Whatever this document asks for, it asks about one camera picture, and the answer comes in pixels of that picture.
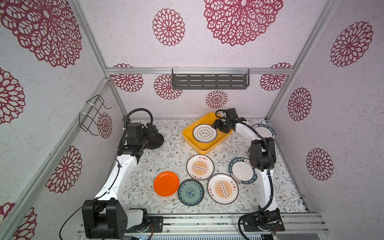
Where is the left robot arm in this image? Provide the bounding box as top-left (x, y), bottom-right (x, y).
top-left (82, 122), bottom-right (158, 239)

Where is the teal patterned plate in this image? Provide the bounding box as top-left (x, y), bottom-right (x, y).
top-left (178, 179), bottom-right (205, 207)

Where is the black wire rack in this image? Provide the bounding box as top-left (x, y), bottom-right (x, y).
top-left (78, 95), bottom-right (111, 136)

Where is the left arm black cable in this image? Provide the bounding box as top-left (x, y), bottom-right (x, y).
top-left (58, 107), bottom-right (154, 240)

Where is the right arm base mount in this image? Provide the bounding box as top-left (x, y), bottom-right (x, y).
top-left (242, 208), bottom-right (285, 233)

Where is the aluminium front rail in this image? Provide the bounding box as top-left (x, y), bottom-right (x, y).
top-left (76, 212), bottom-right (330, 240)

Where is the sunburst plate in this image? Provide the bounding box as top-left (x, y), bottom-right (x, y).
top-left (207, 174), bottom-right (239, 205)
top-left (186, 155), bottom-right (215, 181)

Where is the yellow plastic bin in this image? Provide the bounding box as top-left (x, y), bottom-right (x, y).
top-left (183, 112), bottom-right (233, 155)

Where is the orange plate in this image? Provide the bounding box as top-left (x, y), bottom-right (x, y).
top-left (154, 171), bottom-right (180, 197)

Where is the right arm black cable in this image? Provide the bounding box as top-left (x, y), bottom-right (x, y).
top-left (214, 109), bottom-right (275, 240)

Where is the white plate clover emblem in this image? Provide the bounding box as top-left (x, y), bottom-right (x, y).
top-left (193, 124), bottom-right (218, 144)

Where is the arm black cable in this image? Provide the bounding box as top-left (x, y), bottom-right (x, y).
top-left (58, 107), bottom-right (154, 240)
top-left (214, 109), bottom-right (275, 240)

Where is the grey wall shelf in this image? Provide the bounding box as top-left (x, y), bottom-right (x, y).
top-left (171, 69), bottom-right (250, 90)

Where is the small black plate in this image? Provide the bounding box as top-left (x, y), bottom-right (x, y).
top-left (147, 133), bottom-right (164, 150)

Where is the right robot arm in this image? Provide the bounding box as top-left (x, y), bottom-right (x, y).
top-left (212, 108), bottom-right (278, 216)

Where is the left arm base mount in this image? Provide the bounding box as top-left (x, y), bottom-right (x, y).
top-left (126, 216), bottom-right (164, 234)

